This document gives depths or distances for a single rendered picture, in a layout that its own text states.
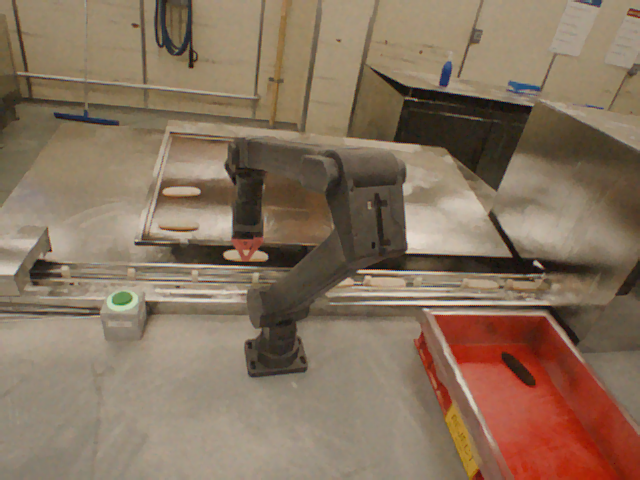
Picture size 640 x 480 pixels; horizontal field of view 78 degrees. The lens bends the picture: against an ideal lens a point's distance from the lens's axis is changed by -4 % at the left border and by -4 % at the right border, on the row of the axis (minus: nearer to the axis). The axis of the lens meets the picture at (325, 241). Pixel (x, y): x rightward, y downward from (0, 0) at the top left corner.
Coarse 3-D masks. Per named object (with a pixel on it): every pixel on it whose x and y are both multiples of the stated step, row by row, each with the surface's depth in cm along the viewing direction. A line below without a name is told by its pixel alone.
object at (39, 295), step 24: (48, 288) 84; (72, 288) 85; (96, 288) 86; (120, 288) 87; (144, 288) 89; (168, 288) 90; (192, 288) 91; (216, 288) 93; (240, 288) 94; (336, 288) 100; (360, 288) 101; (96, 312) 86; (168, 312) 89; (192, 312) 90; (216, 312) 91; (240, 312) 92; (312, 312) 95; (336, 312) 97; (360, 312) 98; (384, 312) 99; (408, 312) 101; (552, 312) 111
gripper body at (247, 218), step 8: (240, 208) 85; (248, 208) 84; (256, 208) 85; (240, 216) 86; (248, 216) 85; (256, 216) 86; (232, 224) 86; (240, 224) 87; (248, 224) 87; (256, 224) 87; (232, 232) 85; (240, 232) 85; (248, 232) 85; (256, 232) 85
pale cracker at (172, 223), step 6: (162, 222) 103; (168, 222) 103; (174, 222) 103; (180, 222) 104; (186, 222) 104; (192, 222) 105; (162, 228) 103; (168, 228) 102; (174, 228) 103; (180, 228) 103; (186, 228) 103; (192, 228) 104
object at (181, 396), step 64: (64, 320) 83; (192, 320) 89; (320, 320) 96; (384, 320) 99; (0, 384) 69; (64, 384) 71; (128, 384) 73; (192, 384) 76; (256, 384) 78; (320, 384) 81; (384, 384) 83; (0, 448) 60; (64, 448) 62; (128, 448) 64; (192, 448) 66; (256, 448) 68; (320, 448) 70; (384, 448) 71; (448, 448) 73
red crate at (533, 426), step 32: (480, 352) 95; (512, 352) 96; (480, 384) 87; (512, 384) 88; (544, 384) 89; (512, 416) 81; (544, 416) 82; (576, 416) 83; (512, 448) 75; (544, 448) 76; (576, 448) 77
